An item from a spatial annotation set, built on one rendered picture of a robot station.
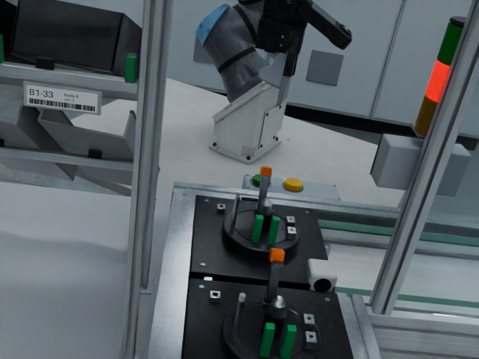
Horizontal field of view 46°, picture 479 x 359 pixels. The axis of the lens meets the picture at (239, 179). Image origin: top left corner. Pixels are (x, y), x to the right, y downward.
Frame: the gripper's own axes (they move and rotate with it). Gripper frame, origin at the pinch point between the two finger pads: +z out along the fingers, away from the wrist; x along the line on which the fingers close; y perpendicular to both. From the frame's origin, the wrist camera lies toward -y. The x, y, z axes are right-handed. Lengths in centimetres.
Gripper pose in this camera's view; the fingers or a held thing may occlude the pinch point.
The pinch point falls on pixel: (286, 92)
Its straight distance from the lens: 110.3
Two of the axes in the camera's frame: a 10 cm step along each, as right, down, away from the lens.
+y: -9.7, -2.2, 0.9
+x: -1.9, 4.9, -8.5
